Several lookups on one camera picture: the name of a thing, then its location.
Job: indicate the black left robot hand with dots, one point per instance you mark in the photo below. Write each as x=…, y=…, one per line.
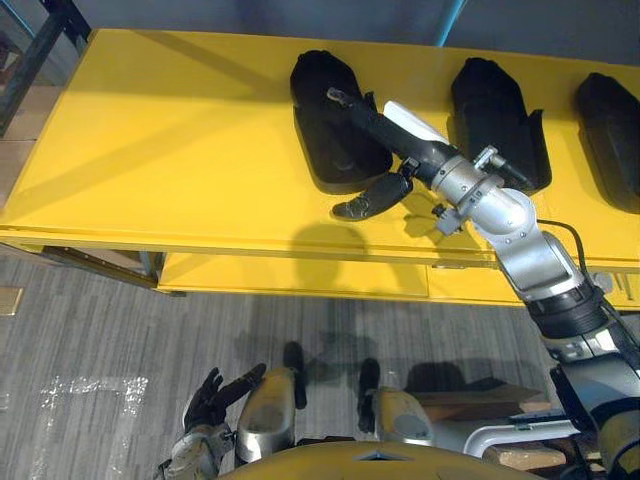
x=207, y=405

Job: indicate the blue metal post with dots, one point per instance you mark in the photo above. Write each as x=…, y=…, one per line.
x=450, y=22

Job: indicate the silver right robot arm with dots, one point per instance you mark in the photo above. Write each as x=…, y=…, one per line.
x=540, y=260

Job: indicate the yellow metal shelf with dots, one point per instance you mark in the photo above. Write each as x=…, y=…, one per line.
x=160, y=150

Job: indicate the silver robot leg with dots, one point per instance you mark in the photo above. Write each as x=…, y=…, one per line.
x=265, y=415
x=400, y=417

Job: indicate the silver right robot leg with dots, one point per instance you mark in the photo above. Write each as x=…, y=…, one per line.
x=400, y=417

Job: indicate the dark metal rack frame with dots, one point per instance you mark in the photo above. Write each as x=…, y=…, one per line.
x=35, y=55

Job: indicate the silver left robot leg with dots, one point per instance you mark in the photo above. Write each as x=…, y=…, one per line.
x=265, y=415

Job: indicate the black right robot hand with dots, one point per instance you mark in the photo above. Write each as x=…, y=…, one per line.
x=400, y=137

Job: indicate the yellow robot torso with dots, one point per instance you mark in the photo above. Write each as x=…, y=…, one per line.
x=360, y=462

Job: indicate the brass floor plate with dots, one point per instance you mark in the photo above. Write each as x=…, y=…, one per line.
x=10, y=301

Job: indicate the black plastic housing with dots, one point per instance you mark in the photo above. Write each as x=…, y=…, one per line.
x=492, y=115
x=325, y=135
x=612, y=140

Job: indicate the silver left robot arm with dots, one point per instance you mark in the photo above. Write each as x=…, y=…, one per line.
x=192, y=455

